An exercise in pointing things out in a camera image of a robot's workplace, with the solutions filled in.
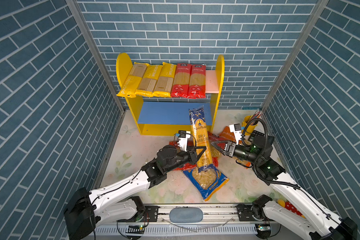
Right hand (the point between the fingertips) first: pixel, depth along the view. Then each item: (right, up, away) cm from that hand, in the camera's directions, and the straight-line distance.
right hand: (211, 143), depth 65 cm
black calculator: (+39, -2, +40) cm, 56 cm away
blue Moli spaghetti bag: (-4, +3, 0) cm, 5 cm away
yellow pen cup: (+34, +5, +39) cm, 52 cm away
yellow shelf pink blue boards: (-30, +12, +28) cm, 43 cm away
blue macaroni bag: (+1, -24, +16) cm, 29 cm away
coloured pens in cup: (+36, +14, +33) cm, 51 cm away
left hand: (-2, -3, +1) cm, 4 cm away
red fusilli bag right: (+2, -4, -2) cm, 5 cm away
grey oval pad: (-11, -36, +7) cm, 38 cm away
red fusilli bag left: (-9, +1, -2) cm, 9 cm away
